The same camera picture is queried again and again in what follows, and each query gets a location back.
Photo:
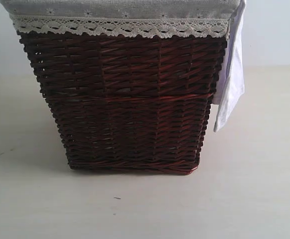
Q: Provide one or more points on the white t-shirt red lettering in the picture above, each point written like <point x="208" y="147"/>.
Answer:
<point x="230" y="86"/>

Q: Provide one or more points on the beige lace basket liner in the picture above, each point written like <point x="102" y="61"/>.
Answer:
<point x="130" y="18"/>

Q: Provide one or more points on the dark brown wicker basket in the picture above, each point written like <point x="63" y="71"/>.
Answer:
<point x="128" y="103"/>

